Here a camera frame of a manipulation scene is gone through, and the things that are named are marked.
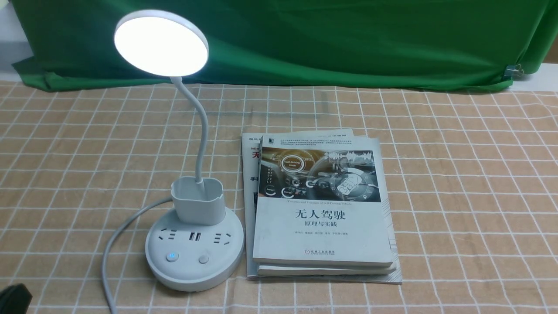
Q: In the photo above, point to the metal binder clip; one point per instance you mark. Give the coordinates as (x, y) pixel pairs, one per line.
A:
(513, 72)

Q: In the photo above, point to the top self-driving book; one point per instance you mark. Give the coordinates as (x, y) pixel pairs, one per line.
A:
(322, 201)

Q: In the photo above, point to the bottom book with red text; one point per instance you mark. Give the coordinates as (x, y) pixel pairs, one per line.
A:
(250, 162)

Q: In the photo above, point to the green backdrop cloth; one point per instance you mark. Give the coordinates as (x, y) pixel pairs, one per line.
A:
(441, 45)

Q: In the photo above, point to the middle book in stack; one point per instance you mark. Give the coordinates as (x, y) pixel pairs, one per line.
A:
(276, 270)

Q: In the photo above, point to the white desk lamp with sockets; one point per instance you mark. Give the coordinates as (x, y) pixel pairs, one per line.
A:
(198, 244)

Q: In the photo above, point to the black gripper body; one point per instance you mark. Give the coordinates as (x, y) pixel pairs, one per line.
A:
(15, 299)

